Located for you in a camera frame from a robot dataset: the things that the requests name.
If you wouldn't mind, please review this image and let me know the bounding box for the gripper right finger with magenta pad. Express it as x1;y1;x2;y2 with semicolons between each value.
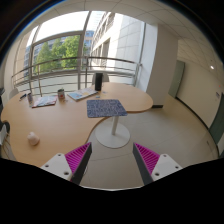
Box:
133;143;182;185

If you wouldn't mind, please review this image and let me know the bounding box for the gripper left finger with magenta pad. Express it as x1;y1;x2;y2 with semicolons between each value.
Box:
41;143;92;185

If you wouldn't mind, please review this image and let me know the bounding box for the blue patterned mouse pad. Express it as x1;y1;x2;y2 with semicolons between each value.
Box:
87;99;127;118

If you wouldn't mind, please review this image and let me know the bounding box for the white round table base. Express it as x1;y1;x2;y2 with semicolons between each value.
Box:
95;116;130;149

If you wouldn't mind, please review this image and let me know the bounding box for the red-covered booklet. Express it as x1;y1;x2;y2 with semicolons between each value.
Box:
33;96;57;108

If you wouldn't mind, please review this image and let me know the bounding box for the open magazine on table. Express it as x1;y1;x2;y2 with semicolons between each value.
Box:
68;88;97;101

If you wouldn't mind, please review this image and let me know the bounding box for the patterned drink can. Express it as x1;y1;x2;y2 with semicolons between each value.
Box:
57;88;65;100

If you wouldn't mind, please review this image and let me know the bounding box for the metal window railing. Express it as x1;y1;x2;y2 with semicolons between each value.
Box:
12;56;140;95

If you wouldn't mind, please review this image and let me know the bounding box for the green door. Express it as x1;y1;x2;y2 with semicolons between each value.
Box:
169;61;185;98

